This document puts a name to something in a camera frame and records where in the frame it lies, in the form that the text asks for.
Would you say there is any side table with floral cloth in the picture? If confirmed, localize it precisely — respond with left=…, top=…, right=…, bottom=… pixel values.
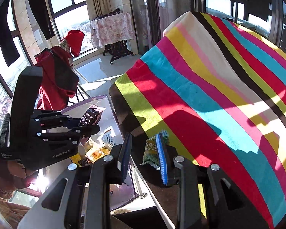
left=90, top=8, right=135, bottom=64

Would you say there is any dark chocolate snack packet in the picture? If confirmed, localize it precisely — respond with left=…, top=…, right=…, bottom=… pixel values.
left=79, top=105, right=106, bottom=127

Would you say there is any clear storage bin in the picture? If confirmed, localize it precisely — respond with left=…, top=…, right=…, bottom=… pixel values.
left=41, top=94, right=144, bottom=210

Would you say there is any person's left hand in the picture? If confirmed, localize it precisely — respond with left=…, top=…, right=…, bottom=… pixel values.
left=0, top=160, right=38, bottom=193

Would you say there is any red jacket on chair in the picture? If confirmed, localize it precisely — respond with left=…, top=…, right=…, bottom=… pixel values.
left=35, top=30, right=85, bottom=110

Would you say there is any striped colourful tablecloth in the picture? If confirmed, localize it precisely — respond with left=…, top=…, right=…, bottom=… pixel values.
left=109, top=11, right=286, bottom=228

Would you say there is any green yellow garlic pea packet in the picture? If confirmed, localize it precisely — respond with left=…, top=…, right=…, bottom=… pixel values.
left=140, top=130, right=169, bottom=170

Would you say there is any yellow cake packet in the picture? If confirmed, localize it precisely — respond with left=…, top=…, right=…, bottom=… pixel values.
left=84, top=139, right=110, bottom=163

